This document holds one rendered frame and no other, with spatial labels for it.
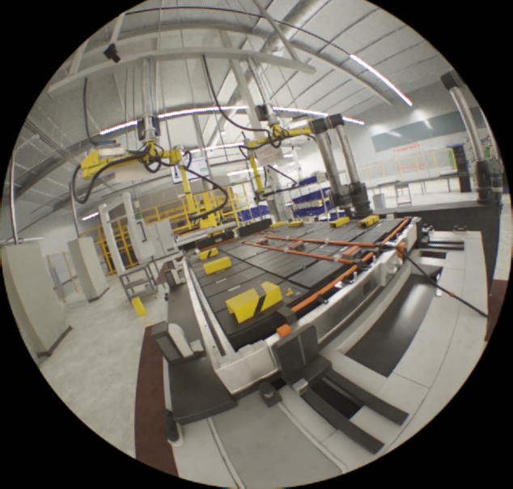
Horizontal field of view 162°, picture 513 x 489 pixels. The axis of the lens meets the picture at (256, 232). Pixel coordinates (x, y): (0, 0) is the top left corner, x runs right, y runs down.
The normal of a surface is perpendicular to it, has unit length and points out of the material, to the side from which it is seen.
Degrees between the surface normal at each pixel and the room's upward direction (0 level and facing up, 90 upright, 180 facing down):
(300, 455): 0
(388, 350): 0
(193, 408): 0
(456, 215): 90
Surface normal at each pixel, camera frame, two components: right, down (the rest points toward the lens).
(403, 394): -0.27, -0.95
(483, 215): -0.79, 0.30
